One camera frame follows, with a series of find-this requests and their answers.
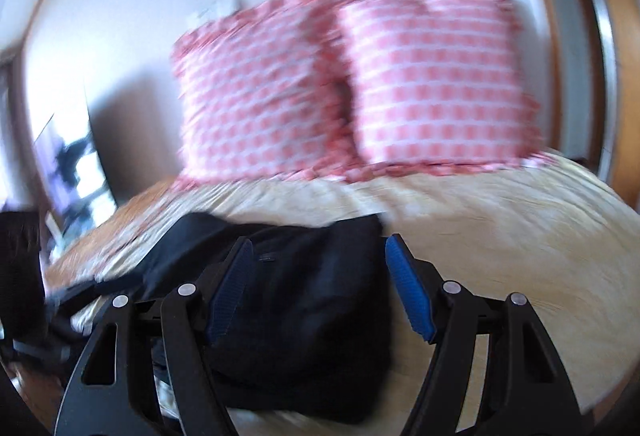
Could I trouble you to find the black pants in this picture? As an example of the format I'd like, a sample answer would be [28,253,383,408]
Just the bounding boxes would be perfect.
[46,210,394,426]

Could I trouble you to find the cream patterned bedsheet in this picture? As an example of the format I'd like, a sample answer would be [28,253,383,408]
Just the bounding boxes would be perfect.
[44,156,639,422]

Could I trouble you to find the right pink dotted pillow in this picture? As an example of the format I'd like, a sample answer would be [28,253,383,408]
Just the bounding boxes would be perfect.
[335,0,541,173]

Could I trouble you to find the pink dotted pillow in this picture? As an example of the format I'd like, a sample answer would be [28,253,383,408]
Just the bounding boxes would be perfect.
[335,0,541,173]
[171,0,357,185]

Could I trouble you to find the left pink dotted pillow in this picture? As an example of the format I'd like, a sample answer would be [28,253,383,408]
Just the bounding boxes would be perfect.
[171,0,357,185]

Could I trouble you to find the wall mirror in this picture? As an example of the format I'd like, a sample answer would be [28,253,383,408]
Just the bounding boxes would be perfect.
[34,102,116,241]

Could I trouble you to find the wooden door frame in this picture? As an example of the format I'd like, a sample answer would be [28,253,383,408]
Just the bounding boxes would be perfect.
[513,0,639,208]

